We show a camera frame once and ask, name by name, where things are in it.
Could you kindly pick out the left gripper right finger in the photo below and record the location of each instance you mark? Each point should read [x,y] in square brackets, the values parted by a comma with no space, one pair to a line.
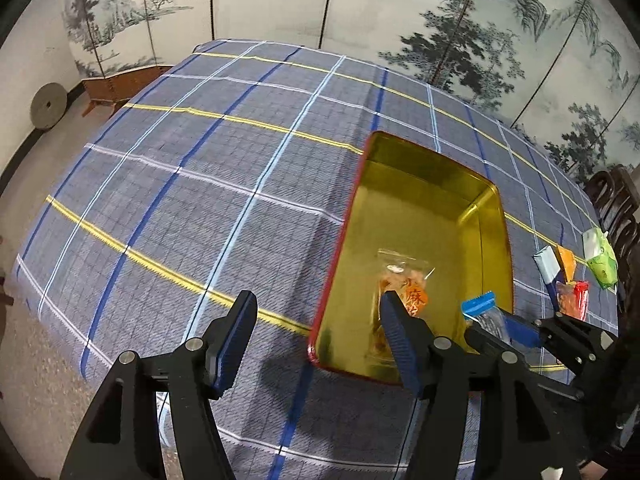
[519,437]

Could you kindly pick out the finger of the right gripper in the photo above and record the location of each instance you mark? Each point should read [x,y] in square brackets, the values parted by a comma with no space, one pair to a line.
[574,343]
[489,350]

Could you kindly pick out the blue-edged dark snack packet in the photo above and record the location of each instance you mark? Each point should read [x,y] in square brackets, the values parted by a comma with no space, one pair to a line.
[483,310]

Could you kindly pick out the clear bag orange crackers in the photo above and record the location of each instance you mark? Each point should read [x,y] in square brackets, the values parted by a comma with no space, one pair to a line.
[567,300]

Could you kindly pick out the red snack packet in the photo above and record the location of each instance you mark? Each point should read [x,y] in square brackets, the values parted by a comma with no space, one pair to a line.
[581,294]

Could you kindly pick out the blue and white snack bag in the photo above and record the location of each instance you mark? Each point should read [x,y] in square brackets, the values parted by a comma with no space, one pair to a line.
[551,273]

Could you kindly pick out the orange snack packet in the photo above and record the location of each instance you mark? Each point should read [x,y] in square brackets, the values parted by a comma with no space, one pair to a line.
[567,262]

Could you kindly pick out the green tissue pack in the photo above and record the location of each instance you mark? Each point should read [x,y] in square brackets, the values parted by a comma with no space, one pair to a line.
[600,257]

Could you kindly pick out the red gold toffee tin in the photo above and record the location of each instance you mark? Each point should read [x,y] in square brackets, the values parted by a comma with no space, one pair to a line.
[425,225]

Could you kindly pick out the dark wooden chair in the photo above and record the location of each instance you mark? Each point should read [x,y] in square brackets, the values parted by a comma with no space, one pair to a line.
[616,201]

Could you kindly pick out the plaid blue tablecloth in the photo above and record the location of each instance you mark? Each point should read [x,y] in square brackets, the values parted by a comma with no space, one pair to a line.
[234,172]

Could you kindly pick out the painted folding screen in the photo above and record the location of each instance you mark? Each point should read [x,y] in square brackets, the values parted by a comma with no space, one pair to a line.
[565,73]

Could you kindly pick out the round stone disc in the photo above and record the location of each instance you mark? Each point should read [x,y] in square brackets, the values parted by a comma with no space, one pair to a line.
[48,106]

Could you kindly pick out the wooden screen stand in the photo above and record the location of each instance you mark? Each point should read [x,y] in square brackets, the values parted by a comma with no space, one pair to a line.
[114,91]

